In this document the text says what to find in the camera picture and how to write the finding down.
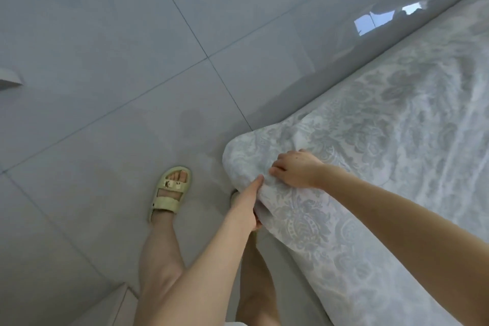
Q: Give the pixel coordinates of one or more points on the person's left forearm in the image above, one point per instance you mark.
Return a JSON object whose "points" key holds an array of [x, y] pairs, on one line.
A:
{"points": [[206, 280]]}

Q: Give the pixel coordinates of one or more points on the person's white lace dress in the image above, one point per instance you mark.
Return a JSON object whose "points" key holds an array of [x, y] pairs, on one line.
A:
{"points": [[235, 324]]}

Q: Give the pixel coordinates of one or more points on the person's right hand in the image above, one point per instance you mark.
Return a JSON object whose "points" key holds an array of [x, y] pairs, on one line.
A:
{"points": [[298, 169]]}

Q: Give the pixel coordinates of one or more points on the person's right forearm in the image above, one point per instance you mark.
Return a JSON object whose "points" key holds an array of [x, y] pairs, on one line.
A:
{"points": [[401, 230]]}

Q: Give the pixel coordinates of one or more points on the person's left leg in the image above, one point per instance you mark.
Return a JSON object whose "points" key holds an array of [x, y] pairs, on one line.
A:
{"points": [[156, 268]]}

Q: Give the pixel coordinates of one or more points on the person's leg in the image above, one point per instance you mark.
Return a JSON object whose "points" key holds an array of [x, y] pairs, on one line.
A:
{"points": [[256, 291], [156, 268]]}

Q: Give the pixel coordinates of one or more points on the white floral bed sheet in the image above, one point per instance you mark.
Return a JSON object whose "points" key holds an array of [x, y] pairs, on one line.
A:
{"points": [[401, 115]]}

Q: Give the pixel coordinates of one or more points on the grey wardrobe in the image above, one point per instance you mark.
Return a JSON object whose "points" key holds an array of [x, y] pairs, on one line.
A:
{"points": [[110, 310]]}

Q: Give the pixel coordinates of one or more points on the person's left hand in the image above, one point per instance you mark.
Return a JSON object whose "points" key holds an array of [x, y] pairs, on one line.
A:
{"points": [[246, 207]]}

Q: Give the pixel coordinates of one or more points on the person's left beige sandal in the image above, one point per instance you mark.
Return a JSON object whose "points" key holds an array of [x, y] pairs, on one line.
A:
{"points": [[166, 205]]}

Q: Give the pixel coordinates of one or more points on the person's right leg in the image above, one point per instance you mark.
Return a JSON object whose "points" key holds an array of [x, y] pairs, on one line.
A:
{"points": [[256, 291]]}

